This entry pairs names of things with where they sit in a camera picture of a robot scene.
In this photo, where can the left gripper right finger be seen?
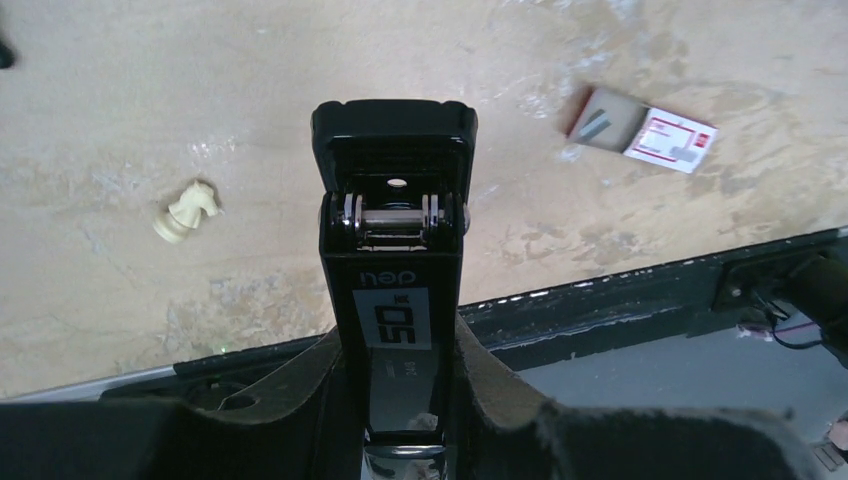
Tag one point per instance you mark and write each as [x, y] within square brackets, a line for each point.
[503, 428]

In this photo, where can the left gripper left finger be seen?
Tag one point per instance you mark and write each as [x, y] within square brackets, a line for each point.
[253, 414]

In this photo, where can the black stapler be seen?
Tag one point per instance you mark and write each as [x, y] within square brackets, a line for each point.
[394, 215]

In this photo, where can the cream chess knight piece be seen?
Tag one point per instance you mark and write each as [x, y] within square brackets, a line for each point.
[183, 216]

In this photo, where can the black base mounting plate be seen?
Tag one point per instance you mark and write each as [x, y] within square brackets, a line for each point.
[723, 321]

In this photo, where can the red white staple box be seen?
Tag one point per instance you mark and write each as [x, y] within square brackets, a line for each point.
[615, 122]

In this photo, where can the aluminium frame rail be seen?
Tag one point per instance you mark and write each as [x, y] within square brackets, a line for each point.
[93, 389]

